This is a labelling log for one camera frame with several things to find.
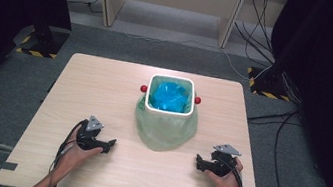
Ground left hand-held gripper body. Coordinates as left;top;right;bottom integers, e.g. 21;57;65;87
74;113;110;154

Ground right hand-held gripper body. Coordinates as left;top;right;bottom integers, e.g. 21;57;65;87
207;141;244;180

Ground green plastic bag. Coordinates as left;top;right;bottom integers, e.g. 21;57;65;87
129;72;206;157

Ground white bin rim ring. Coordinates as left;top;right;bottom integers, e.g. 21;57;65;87
136;71;205;122

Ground person's left hand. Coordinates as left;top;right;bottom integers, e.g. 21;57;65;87
58;129;105;175

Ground person's right hand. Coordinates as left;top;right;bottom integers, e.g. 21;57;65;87
203;153;248;187

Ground blue crumpled plastic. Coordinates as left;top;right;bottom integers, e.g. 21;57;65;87
148;78;192;115

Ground grey tape piece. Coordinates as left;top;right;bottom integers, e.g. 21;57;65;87
0;160;20;175

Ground black stand base striped tape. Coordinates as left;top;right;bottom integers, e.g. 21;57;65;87
11;20;71;61
243;64;295;103

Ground beige desk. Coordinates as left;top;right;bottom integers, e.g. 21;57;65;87
47;0;292;58

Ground left hand-held gripper cable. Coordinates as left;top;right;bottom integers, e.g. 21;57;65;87
45;115;89;187

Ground long black floor cable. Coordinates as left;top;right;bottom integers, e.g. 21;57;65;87
236;100;316;187

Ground thin black floor cable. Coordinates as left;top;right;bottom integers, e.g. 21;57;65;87
65;0;105;16

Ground black cable bundle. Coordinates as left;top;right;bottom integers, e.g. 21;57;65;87
229;0;287;66

